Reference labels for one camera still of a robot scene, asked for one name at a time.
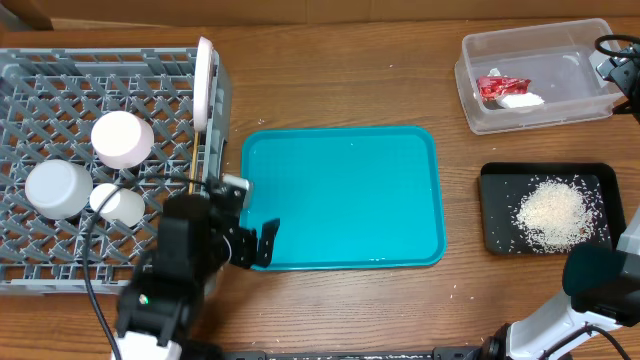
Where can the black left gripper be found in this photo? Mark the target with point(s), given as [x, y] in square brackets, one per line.
[248, 253]

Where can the wooden chopstick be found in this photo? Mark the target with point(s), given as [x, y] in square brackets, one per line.
[193, 167]

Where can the cream paper cup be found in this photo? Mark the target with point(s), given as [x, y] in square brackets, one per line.
[125, 206]

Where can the large white plate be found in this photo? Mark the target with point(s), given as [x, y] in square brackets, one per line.
[203, 75]

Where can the grey shallow bowl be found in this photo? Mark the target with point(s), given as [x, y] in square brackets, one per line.
[58, 189]

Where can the red snack wrapper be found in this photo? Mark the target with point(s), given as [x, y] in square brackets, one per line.
[493, 87]

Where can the white napkin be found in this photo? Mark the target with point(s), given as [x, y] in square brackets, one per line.
[516, 101]

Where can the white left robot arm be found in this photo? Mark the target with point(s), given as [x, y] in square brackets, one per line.
[197, 235]

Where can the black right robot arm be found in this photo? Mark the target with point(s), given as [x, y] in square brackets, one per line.
[600, 284]

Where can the grey dishwasher rack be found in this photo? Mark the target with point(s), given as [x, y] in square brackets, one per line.
[50, 99]

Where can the teal plastic tray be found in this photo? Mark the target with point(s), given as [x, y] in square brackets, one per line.
[347, 198]

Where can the black plastic tray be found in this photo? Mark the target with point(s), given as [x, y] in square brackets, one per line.
[503, 186]

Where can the clear plastic bin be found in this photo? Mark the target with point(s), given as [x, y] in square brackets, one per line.
[558, 60]

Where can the pile of rice grains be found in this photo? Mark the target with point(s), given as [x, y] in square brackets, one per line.
[557, 213]

